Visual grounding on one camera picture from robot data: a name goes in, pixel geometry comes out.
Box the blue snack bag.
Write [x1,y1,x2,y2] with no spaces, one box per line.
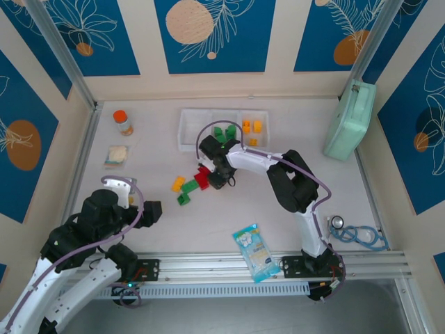
[232,222,282,285]

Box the white slotted cable duct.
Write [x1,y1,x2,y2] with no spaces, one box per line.
[100,280,310,300]

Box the aluminium side rail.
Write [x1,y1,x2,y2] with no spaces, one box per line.
[355,145,393,251]
[51,102,102,258]

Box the black controller board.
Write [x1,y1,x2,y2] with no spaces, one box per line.
[307,280,348,304]
[110,281,146,308]

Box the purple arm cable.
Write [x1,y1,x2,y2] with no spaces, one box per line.
[195,120,347,303]
[3,175,144,334]

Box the orange lid spice bottle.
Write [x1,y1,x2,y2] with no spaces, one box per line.
[113,110,135,136]

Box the white divided sorting tray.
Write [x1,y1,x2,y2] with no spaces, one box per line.
[177,108,270,154]

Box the clear packet with cream contents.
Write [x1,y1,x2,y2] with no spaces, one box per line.
[103,145,131,170]

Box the aluminium frame post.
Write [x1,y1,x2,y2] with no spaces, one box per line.
[24,0,102,111]
[348,0,404,84]

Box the mint green zip case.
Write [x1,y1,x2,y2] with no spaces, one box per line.
[322,79,378,161]

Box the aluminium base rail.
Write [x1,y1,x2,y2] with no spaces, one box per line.
[29,250,408,287]

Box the blue stethoscope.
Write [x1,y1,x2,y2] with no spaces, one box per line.
[328,214,390,251]

